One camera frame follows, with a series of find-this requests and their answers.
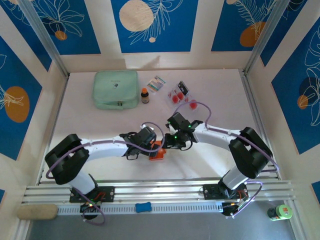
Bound orange felt card holder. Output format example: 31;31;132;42
148;140;166;161

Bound white credit card red circles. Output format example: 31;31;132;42
186;98;201;111

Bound credit card with black block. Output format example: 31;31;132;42
176;80;190;97

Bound clear pack of red discs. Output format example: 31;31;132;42
166;87;187;107

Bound brown bottle orange cap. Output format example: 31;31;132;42
140;87;151;105

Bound blue white sachet packet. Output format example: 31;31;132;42
146;75;167;93

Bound mint green zip pouch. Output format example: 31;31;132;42
92;70;140;110

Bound blue bone-shaped object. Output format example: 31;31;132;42
134;202;153;214

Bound black electronics module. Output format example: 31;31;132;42
79;201;101;222
221;201;242;219

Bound beige foam block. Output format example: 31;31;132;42
16;204;59;221

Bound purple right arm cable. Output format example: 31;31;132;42
173;101;281;221

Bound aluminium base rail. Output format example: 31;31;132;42
21;177;297;204

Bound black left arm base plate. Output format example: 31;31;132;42
69;186;116;204

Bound white slotted cable duct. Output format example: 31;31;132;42
56;201;224;215

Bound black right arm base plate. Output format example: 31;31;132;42
202;183;249;201

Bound aluminium table side rail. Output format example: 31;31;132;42
239;71;282;180
37;74;70;186

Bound aluminium frame post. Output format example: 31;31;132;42
17;0;70;79
243;0;293;76

